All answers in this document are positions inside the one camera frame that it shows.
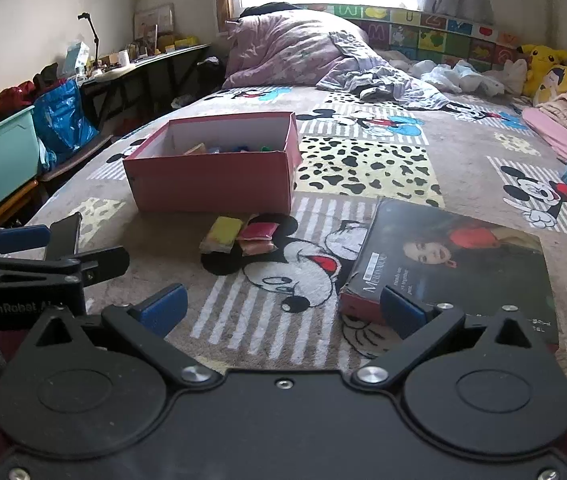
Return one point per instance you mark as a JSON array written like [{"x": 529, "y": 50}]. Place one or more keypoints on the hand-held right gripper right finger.
[{"x": 403, "y": 312}]

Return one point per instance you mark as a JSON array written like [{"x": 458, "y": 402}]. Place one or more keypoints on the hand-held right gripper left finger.
[{"x": 163, "y": 305}]

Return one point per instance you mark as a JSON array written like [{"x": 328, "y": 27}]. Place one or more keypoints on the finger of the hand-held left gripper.
[
  {"x": 103, "y": 260},
  {"x": 18, "y": 238}
]

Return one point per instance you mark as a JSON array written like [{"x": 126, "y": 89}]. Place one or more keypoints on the yellow clay packet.
[{"x": 221, "y": 234}]

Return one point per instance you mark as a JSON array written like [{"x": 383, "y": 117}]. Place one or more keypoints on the orange clay packet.
[{"x": 258, "y": 247}]

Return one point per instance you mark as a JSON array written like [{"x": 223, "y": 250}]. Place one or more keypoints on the red clay packet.
[{"x": 258, "y": 231}]

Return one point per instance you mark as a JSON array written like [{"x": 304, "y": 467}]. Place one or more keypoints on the pink cardboard box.
[{"x": 213, "y": 180}]

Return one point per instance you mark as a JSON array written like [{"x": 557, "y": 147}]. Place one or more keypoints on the black tablet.
[{"x": 65, "y": 235}]

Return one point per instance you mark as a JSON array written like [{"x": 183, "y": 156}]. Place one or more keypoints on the blue plastic bag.
[{"x": 63, "y": 115}]

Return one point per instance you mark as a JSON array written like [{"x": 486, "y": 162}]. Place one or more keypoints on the cartoon mouse printed blanket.
[{"x": 413, "y": 175}]

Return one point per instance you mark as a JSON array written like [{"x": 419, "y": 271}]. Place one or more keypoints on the red bag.
[{"x": 13, "y": 97}]

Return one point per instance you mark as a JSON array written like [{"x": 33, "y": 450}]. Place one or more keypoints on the blue clay packet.
[{"x": 231, "y": 149}]

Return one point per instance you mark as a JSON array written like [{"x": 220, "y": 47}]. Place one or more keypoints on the green clay packet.
[{"x": 265, "y": 148}]

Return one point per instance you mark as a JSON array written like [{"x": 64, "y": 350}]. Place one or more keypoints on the blue and white package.
[{"x": 78, "y": 55}]

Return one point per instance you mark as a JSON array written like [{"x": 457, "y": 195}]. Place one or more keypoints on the white roll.
[{"x": 123, "y": 57}]

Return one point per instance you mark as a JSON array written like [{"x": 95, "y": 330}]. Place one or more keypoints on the black desk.
[{"x": 153, "y": 62}]

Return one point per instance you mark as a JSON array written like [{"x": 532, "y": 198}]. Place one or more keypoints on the black bag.
[{"x": 209, "y": 67}]

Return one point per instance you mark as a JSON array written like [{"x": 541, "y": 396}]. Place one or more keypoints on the yellow boxes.
[{"x": 183, "y": 42}]

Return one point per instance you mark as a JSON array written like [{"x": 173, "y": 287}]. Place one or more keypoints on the pink pillow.
[{"x": 551, "y": 132}]

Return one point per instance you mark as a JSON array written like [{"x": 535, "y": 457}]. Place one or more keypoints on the grey crumpled clothing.
[{"x": 378, "y": 80}]

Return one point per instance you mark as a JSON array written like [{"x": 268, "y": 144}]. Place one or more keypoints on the white plastic bag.
[{"x": 458, "y": 77}]

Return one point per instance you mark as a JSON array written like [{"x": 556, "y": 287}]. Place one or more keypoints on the framed picture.
[{"x": 153, "y": 22}]

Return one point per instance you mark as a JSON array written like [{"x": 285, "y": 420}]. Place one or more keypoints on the yellow printed cushion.
[{"x": 558, "y": 85}]

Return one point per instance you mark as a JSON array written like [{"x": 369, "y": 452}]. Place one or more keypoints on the colourful alphabet foam mat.
[{"x": 433, "y": 35}]

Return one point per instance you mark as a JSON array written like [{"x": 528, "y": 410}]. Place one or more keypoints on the purple duvet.
[{"x": 288, "y": 45}]

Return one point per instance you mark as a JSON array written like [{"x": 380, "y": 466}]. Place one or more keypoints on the yellow plush toy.
[{"x": 543, "y": 57}]

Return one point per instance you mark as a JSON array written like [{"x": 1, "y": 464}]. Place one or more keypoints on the black garment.
[{"x": 268, "y": 9}]

